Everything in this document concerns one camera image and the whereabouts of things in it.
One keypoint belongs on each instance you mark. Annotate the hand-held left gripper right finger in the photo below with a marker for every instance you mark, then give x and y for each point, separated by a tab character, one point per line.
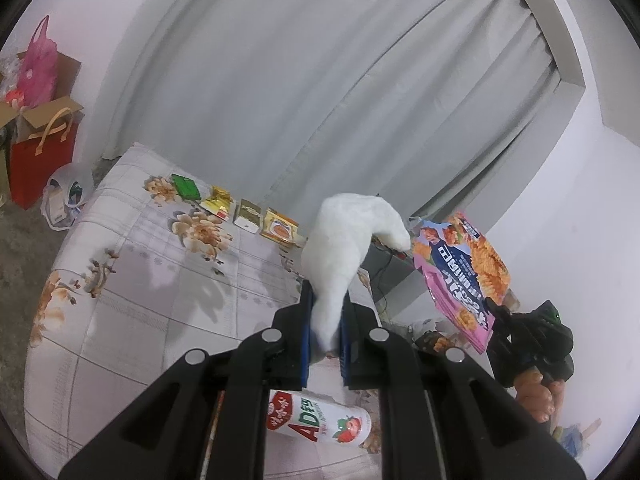
343	345

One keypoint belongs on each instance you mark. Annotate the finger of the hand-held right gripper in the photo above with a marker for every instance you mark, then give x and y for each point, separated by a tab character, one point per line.
500	316

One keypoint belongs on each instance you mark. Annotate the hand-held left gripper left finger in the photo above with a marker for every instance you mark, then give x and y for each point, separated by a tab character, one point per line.
305	340

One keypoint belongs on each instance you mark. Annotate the pink snack packet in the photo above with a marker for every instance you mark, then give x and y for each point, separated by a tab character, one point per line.
460	270

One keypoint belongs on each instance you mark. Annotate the person's right hand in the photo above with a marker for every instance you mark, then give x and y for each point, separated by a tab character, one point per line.
540	397

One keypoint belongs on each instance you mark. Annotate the strawberry label drink bottle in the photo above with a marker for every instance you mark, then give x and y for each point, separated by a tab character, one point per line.
320	417

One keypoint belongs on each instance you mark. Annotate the orange fruit print packet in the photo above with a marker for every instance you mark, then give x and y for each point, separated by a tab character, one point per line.
279	226

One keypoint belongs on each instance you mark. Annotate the yellow foil packet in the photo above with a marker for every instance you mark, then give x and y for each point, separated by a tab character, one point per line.
218	202

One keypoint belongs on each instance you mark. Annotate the floral bed sheet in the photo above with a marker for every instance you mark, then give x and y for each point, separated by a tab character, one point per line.
140	310

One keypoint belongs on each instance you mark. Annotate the small green packet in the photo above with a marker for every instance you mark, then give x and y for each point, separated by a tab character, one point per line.
186	186

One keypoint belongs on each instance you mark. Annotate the grey curtain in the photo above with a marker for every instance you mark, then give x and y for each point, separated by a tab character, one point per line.
300	85

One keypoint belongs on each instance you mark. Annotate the white plastic bag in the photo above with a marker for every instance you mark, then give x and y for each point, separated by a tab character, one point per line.
65	180

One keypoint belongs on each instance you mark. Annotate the grey curtain pelmet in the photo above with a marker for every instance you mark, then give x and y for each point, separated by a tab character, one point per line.
550	20

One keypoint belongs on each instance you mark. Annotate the red paper gift bag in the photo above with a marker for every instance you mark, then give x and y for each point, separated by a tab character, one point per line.
40	165

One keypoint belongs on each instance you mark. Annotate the cardboard box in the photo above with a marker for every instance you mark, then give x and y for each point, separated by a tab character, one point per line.
45	110

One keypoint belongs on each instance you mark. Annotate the pink plastic bag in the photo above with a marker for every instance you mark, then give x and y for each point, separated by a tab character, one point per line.
37	65

